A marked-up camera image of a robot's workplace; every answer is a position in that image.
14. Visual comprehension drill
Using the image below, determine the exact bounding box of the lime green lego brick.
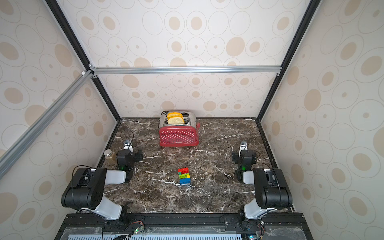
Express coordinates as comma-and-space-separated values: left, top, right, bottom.
179, 174, 190, 180

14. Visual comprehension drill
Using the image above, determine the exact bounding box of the red lego brick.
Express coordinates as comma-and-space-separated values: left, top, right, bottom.
178, 168, 189, 174

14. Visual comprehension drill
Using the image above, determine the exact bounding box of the blue lego brick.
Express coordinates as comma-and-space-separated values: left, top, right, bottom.
180, 178, 191, 185

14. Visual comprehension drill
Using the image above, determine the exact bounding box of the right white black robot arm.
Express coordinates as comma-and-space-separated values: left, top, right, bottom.
232, 149, 293, 220

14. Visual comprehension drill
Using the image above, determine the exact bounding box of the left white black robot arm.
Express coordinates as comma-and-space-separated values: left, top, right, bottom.
61, 148, 143, 221

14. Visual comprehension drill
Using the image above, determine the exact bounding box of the small brown liquid bottle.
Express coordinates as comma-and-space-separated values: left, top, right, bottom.
104, 149, 118, 165

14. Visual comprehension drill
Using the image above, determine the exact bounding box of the red polka dot toaster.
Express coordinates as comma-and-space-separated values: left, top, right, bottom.
159, 111, 200, 147

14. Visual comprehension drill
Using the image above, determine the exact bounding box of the front yellow toast slice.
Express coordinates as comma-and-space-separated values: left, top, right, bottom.
168, 116, 185, 125

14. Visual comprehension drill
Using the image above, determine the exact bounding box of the yellow toast slice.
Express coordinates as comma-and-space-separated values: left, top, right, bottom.
168, 116, 185, 125
167, 112, 183, 119

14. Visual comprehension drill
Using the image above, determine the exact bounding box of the back yellow toast slice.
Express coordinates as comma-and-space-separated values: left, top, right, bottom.
167, 112, 183, 119

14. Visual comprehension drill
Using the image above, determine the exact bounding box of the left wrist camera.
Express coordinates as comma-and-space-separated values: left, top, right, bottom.
124, 140, 134, 152

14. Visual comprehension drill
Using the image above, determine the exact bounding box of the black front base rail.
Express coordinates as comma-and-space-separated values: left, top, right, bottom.
55, 213, 313, 240

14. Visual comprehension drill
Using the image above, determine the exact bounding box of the horizontal aluminium back rail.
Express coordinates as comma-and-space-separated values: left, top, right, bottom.
90, 64, 282, 75

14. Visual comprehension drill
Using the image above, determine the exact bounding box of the diagonal aluminium left rail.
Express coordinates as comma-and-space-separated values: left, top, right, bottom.
1, 70, 93, 178

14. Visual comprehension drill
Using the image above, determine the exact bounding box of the left black corner post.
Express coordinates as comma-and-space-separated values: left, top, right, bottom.
45, 0, 121, 122

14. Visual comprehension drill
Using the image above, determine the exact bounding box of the black corner post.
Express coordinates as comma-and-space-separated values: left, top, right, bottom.
45, 0, 121, 122
257, 0, 321, 123

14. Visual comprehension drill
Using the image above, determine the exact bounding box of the right black corner post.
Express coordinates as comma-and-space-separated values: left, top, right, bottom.
257, 0, 321, 123

